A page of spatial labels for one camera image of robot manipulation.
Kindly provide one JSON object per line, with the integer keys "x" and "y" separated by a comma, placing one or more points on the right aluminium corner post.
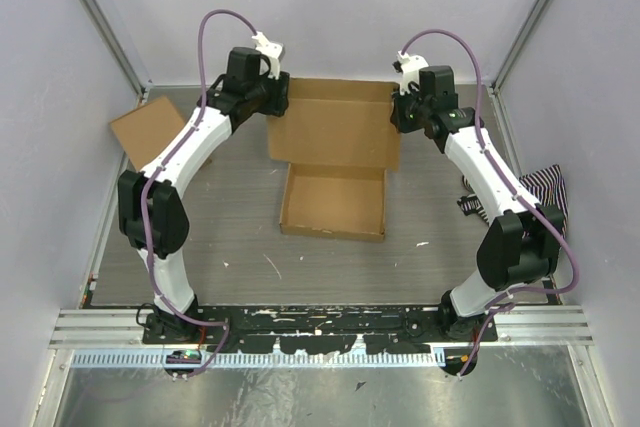
{"x": 534, "y": 16}

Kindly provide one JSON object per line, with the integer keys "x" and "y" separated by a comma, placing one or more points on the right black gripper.
{"x": 403, "y": 125}

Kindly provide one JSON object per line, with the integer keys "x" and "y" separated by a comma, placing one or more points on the folded brown cardboard box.
{"x": 146, "y": 131}

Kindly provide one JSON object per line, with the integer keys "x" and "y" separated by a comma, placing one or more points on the aluminium front rail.
{"x": 525, "y": 325}

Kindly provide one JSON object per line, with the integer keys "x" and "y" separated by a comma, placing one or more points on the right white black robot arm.
{"x": 519, "y": 248}

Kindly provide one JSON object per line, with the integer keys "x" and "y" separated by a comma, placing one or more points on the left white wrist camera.
{"x": 272, "y": 50}

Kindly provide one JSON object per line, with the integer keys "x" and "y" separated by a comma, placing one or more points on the striped purple white cloth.
{"x": 547, "y": 184}

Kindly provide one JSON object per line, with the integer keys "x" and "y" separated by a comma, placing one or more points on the left aluminium corner post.
{"x": 106, "y": 32}

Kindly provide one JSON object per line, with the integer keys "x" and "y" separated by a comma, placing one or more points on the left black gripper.
{"x": 279, "y": 102}

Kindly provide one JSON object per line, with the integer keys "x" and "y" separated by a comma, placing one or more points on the brown cardboard box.
{"x": 146, "y": 131}
{"x": 339, "y": 144}

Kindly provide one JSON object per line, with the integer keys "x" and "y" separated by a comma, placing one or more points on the white slotted cable duct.
{"x": 166, "y": 358}

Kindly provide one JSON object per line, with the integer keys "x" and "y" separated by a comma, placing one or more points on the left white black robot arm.
{"x": 151, "y": 213}

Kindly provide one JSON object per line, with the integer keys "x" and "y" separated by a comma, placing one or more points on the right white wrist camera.
{"x": 408, "y": 66}

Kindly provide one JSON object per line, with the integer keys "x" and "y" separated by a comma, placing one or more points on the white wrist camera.
{"x": 272, "y": 50}
{"x": 408, "y": 66}

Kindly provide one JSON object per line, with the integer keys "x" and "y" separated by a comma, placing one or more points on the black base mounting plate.
{"x": 313, "y": 330}

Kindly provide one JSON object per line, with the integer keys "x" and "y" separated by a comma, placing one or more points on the aluminium corner post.
{"x": 106, "y": 32}
{"x": 534, "y": 16}

